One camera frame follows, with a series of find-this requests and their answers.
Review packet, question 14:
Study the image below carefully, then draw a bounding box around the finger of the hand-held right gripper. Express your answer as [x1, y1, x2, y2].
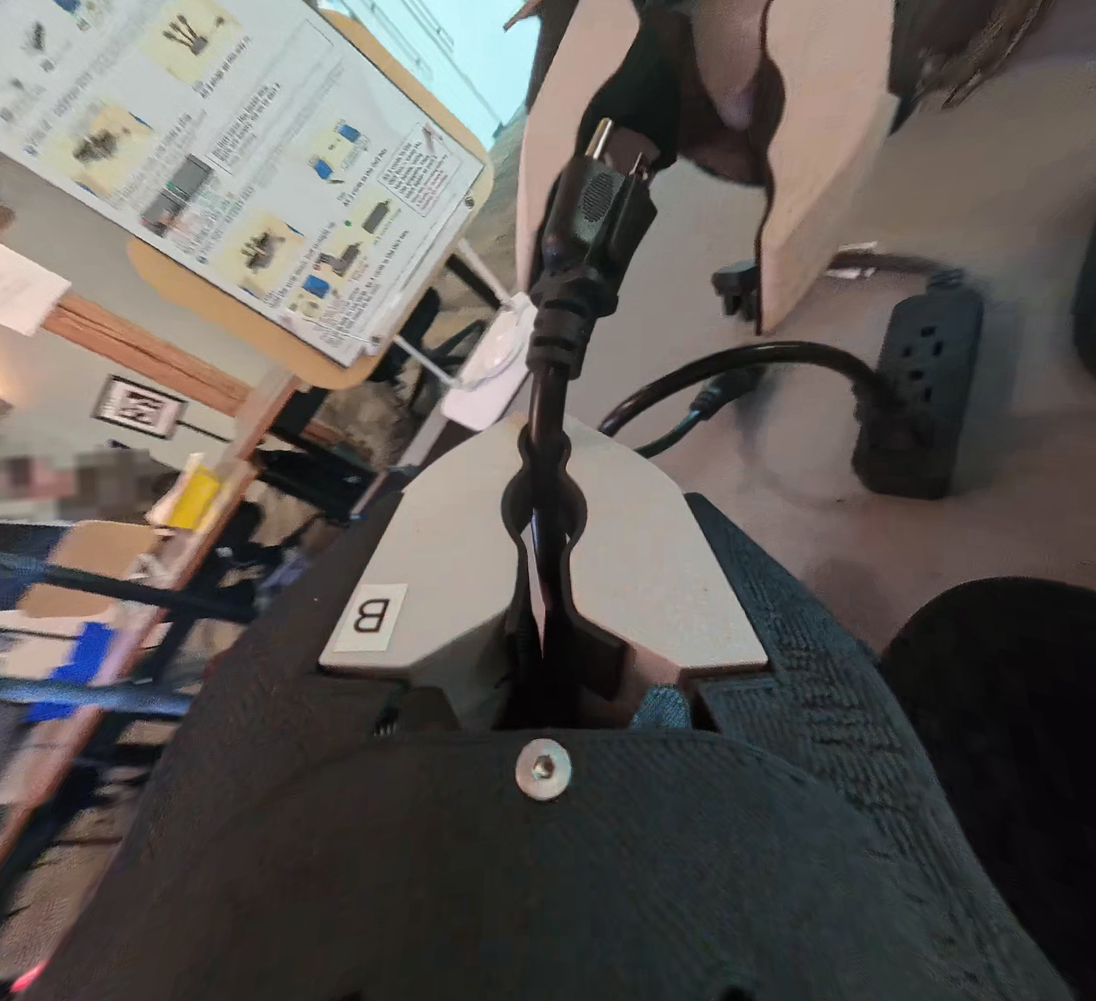
[516, 0, 696, 292]
[753, 0, 905, 336]

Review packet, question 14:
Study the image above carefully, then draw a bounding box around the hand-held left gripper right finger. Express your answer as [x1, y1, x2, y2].
[557, 417, 770, 687]

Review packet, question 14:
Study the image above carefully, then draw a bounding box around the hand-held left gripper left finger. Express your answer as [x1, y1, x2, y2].
[319, 415, 542, 730]

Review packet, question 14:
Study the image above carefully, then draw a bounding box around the black power plug cord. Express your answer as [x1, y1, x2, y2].
[501, 118, 662, 707]

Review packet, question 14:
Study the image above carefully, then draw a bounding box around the black power strip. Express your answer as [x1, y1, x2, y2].
[852, 275, 986, 501]

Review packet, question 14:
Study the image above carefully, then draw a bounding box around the person's right hand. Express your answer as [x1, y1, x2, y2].
[683, 0, 787, 167]

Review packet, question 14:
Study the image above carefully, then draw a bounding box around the white sign stand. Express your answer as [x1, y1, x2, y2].
[389, 239, 539, 430]

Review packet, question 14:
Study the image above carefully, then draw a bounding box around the yellow box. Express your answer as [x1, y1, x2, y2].
[167, 466, 225, 531]

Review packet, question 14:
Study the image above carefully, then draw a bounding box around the printed instruction sheet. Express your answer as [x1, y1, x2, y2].
[0, 0, 486, 369]

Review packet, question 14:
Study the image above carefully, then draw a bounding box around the wooden workbench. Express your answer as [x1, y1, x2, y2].
[0, 294, 303, 848]

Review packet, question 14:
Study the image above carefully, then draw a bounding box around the framed black-white marker tag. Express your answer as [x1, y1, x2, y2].
[92, 374, 190, 441]

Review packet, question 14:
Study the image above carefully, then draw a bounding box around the light wooden sign board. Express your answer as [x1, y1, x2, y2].
[127, 8, 496, 391]

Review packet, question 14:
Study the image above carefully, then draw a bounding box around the blue plastic bin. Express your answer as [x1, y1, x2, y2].
[26, 623, 118, 721]

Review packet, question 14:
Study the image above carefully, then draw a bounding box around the person's black clothing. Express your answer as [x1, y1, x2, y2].
[882, 577, 1096, 1001]

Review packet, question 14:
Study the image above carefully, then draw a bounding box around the white paper sheet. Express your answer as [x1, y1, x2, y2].
[0, 243, 71, 337]

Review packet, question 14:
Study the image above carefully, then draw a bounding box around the short black extension cord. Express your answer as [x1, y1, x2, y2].
[598, 340, 953, 501]

